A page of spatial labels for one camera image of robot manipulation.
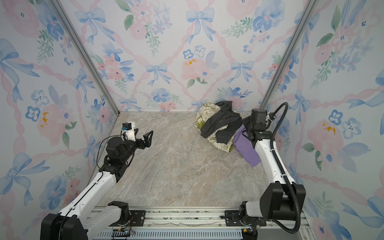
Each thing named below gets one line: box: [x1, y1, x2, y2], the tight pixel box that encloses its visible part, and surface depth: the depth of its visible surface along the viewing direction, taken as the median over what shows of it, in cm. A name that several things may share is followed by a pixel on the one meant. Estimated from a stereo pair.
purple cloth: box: [232, 124, 262, 167], surface depth 94 cm
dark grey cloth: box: [200, 101, 243, 144], surface depth 99 cm
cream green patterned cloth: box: [195, 102, 222, 132], surface depth 111 cm
